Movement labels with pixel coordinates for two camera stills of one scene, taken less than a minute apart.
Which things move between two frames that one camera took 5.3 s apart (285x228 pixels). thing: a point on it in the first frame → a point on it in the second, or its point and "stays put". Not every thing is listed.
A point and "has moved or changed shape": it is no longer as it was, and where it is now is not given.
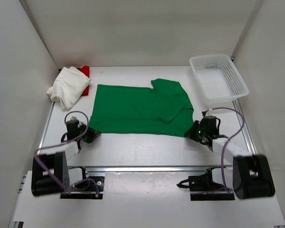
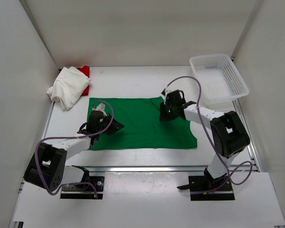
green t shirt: x=164 y=110 has moved or changed shape
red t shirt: x=85 y=70 stays put
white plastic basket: x=218 y=79 stays put
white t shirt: x=68 y=87 stays put
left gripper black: x=93 y=135 → x=115 y=126
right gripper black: x=191 y=133 → x=165 y=116
